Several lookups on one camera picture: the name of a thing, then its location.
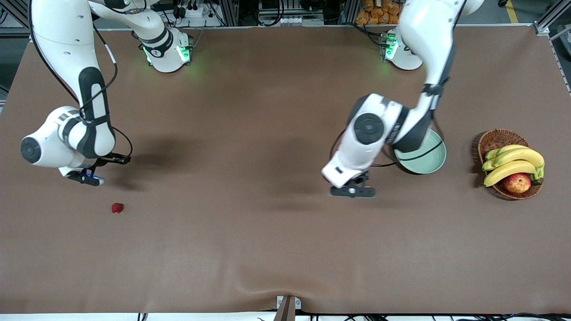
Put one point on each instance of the red strawberry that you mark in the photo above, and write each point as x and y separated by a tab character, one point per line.
117	207

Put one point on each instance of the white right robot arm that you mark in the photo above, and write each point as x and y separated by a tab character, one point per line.
67	133

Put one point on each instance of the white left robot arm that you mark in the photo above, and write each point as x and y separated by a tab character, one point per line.
370	133

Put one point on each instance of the pale green round plate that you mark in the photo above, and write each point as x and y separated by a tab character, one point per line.
424	162

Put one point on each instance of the smooth table cover mat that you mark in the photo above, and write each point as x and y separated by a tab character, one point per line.
285	245

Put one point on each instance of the brown wicker basket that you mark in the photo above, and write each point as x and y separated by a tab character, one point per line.
495	140

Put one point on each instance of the red yellow apple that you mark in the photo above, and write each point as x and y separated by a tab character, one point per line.
516	183

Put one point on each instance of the yellow banana bunch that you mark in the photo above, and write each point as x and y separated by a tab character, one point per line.
522	156

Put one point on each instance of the white power strip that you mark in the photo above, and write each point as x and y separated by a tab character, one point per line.
194	12

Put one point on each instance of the orange bread rolls pile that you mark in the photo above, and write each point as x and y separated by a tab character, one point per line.
379	15

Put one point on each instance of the white terminal strip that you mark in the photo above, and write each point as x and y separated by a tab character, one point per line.
299	21

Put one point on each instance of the grey metal mount bracket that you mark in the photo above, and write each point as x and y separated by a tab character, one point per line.
287	310

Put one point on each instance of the aluminium frame rail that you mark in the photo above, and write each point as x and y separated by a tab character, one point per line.
542	26
22	15

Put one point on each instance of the aluminium frame post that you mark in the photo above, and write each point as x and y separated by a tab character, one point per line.
231	13
350	11

